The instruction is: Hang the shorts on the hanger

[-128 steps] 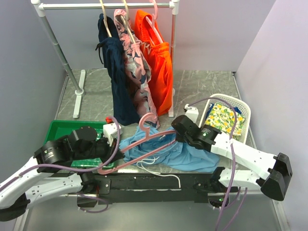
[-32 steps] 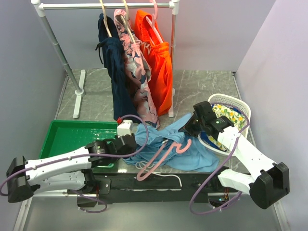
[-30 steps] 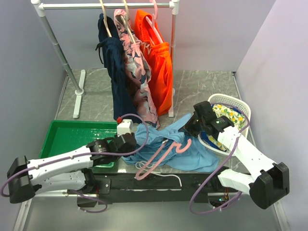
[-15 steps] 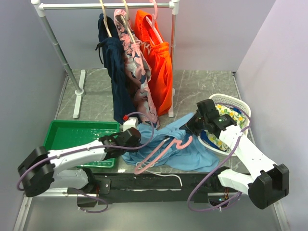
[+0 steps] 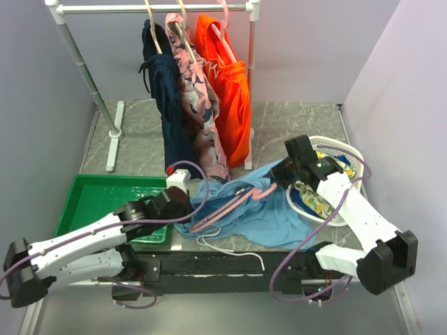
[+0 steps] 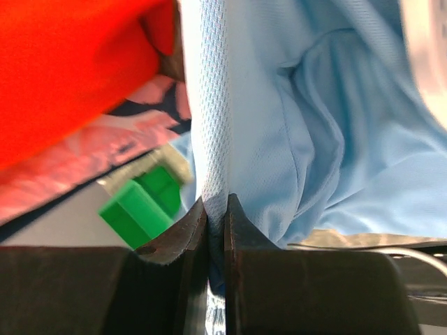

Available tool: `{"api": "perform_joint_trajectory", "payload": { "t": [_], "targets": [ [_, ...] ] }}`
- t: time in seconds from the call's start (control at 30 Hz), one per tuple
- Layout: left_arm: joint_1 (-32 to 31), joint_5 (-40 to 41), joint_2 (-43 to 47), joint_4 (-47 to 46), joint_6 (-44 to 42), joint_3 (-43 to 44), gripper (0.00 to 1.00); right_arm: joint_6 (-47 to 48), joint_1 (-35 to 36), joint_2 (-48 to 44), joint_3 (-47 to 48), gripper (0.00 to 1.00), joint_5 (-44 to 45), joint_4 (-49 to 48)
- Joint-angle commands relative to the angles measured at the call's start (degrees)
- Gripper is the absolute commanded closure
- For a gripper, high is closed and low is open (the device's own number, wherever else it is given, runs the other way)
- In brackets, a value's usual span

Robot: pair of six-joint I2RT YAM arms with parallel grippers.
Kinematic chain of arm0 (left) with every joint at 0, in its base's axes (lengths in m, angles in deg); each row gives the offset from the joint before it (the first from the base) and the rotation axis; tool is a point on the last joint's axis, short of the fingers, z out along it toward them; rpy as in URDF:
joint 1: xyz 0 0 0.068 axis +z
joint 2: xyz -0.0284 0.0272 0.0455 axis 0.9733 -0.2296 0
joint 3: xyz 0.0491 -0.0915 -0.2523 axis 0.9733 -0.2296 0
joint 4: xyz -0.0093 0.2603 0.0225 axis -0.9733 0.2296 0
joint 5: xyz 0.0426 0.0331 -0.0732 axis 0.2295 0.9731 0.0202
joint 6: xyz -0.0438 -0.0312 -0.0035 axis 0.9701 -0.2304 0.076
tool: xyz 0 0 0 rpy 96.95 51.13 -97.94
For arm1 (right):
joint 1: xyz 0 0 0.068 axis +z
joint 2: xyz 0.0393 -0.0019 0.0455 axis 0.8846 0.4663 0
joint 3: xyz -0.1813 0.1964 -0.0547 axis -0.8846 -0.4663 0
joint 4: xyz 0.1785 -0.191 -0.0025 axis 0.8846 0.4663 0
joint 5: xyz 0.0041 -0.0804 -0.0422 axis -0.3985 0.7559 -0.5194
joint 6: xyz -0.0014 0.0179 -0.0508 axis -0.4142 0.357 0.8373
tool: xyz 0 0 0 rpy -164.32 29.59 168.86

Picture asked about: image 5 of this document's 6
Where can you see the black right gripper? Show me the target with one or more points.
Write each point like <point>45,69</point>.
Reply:
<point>276,173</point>

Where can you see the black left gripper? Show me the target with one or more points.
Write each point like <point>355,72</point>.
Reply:
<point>188,209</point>

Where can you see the pink plastic hanger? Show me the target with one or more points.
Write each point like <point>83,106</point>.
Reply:
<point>253,193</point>

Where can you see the light blue shorts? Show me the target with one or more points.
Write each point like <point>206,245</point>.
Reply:
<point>269,222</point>

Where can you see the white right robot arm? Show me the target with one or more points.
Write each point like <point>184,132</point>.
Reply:
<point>387,255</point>

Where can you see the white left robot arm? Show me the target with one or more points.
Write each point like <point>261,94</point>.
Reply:
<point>99,250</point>

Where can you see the lemon print shorts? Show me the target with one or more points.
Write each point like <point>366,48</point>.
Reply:
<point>326,212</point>

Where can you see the pink floral shorts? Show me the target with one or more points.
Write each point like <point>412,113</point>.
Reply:
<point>200,103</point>

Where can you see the orange shorts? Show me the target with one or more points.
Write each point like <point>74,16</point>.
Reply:
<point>227,76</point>

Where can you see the navy blue shorts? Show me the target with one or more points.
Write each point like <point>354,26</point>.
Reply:
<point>161,76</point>

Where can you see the pink hanger with orange shorts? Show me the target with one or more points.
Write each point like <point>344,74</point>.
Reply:
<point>220,33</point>

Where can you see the wooden hanger left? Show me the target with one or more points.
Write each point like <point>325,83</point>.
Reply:
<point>153,27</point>

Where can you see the white plastic laundry basket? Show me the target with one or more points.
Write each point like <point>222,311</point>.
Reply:
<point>327,147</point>

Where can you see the blue garment in basket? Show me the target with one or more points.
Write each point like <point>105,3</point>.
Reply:
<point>304,196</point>

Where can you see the green plastic tray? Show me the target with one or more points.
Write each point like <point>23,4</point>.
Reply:
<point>92,196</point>

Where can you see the white metal clothes rack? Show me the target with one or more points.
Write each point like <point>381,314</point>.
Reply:
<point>116,80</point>

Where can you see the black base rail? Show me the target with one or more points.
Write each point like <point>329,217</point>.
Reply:
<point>188,272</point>

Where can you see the aluminium frame rail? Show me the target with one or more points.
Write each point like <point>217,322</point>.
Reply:
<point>212,293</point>

